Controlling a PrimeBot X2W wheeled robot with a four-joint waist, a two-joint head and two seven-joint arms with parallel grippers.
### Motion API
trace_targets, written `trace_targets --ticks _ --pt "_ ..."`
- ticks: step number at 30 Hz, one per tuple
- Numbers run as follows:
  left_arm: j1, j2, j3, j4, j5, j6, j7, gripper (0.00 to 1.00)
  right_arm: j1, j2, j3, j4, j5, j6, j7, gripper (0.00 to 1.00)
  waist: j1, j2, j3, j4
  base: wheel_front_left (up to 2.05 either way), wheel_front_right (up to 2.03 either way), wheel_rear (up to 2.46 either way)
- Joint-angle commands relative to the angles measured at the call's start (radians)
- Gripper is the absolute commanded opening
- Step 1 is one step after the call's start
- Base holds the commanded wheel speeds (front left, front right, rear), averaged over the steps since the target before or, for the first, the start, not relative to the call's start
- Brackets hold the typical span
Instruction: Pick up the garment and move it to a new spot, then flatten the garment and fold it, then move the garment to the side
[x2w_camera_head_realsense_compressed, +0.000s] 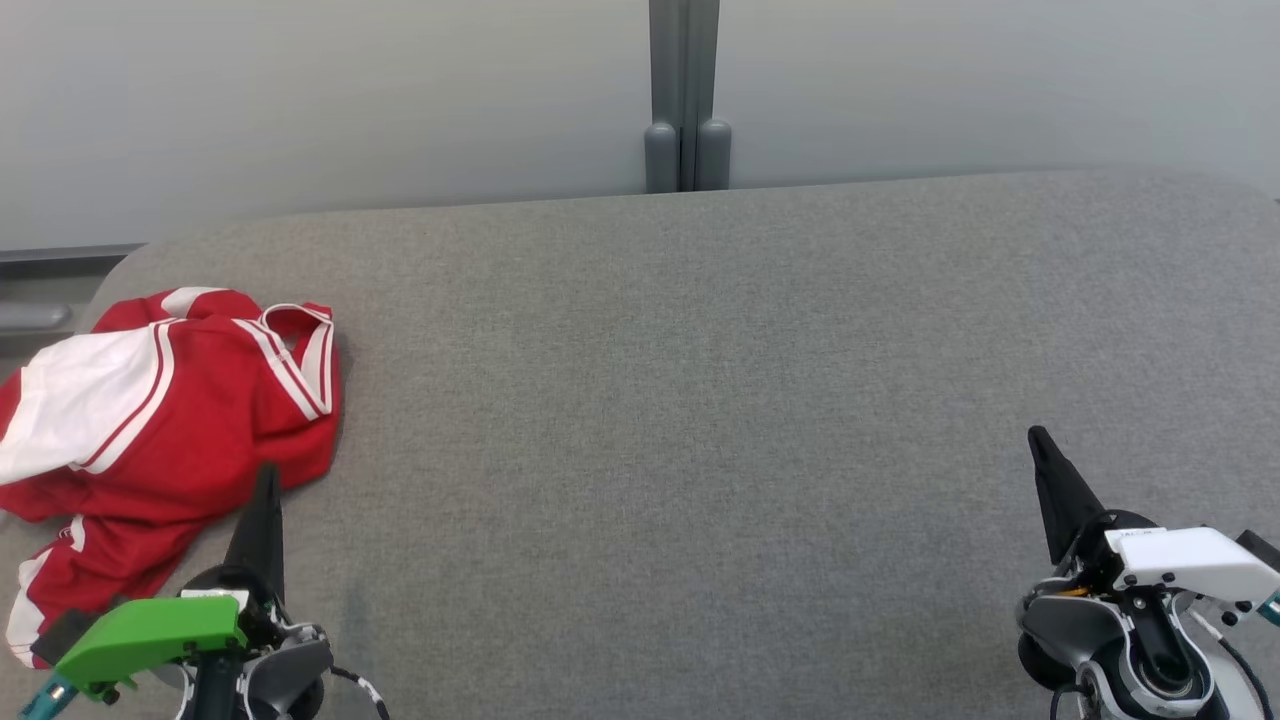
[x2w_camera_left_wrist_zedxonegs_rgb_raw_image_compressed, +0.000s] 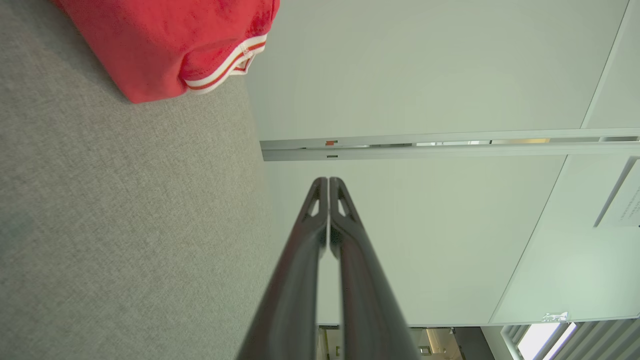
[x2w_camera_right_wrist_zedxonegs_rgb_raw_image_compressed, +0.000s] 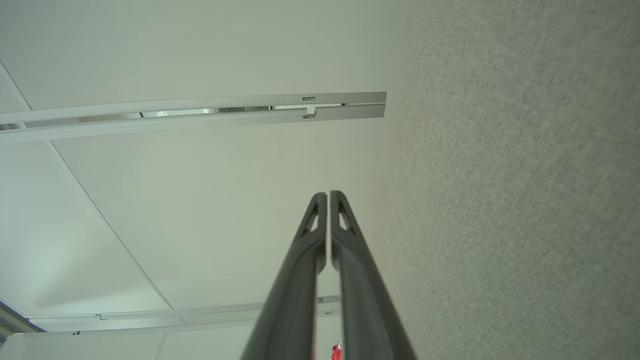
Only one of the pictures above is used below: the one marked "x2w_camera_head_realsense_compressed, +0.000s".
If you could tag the grey partition base rail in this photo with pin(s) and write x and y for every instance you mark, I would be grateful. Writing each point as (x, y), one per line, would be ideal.
(60, 255)

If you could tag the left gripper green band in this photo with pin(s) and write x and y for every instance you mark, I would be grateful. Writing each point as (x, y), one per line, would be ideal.
(150, 630)

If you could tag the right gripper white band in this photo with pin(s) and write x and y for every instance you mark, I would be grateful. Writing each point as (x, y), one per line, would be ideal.
(1190, 560)

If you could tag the red jersey with white sleeves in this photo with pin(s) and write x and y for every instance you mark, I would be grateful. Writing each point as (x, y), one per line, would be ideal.
(200, 400)

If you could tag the red shorts with white stripes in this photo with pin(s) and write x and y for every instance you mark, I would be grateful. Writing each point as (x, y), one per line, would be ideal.
(100, 570)

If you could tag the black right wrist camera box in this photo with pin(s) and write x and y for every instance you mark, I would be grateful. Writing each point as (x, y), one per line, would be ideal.
(1262, 548)

